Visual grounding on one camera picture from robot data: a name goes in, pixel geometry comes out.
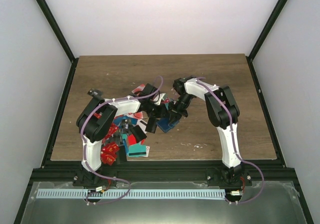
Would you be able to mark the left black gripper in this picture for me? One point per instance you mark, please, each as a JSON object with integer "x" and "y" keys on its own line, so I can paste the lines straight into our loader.
{"x": 161, "y": 112}

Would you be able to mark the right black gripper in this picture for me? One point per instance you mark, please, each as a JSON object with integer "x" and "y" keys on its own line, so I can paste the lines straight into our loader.
{"x": 176, "y": 114}

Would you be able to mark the red card carried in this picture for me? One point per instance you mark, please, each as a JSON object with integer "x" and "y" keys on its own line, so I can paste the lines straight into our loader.
{"x": 165, "y": 100}

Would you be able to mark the blue leather card holder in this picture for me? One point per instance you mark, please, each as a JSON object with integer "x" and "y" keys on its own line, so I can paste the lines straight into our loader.
{"x": 164, "y": 124}

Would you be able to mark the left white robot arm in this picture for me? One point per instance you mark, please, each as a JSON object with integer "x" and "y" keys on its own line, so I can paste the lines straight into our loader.
{"x": 105, "y": 125}

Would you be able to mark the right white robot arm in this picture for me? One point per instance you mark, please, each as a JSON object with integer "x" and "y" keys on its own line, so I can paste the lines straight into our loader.
{"x": 222, "y": 111}

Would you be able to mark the white pink card top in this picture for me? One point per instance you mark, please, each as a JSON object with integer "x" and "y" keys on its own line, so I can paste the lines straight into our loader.
{"x": 138, "y": 89}

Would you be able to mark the black card right pile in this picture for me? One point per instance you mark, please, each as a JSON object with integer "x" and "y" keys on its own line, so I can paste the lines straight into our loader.
{"x": 151, "y": 125}

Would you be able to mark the black card pile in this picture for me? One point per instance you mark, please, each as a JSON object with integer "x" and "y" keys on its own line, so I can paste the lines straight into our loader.
{"x": 151, "y": 125}
{"x": 121, "y": 156}

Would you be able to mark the small black card far left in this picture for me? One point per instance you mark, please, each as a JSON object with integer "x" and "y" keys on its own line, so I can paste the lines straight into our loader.
{"x": 94, "y": 92}

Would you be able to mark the teal card bottom pile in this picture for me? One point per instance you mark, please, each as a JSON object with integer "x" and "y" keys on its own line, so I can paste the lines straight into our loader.
{"x": 138, "y": 150}

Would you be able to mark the black card bottom pile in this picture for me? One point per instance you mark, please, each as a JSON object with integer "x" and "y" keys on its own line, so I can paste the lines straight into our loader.
{"x": 121, "y": 156}

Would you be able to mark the red VIP card bottom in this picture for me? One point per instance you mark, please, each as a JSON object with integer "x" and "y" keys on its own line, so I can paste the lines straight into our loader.
{"x": 108, "y": 153}

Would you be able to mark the light blue slotted strip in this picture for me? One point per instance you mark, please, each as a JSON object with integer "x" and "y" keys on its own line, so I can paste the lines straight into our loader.
{"x": 206, "y": 194}

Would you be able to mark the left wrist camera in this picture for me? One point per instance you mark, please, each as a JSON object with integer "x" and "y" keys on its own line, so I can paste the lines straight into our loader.
{"x": 158, "y": 98}

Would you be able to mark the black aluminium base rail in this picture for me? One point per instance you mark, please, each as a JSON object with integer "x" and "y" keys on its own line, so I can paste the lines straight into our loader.
{"x": 210, "y": 172}

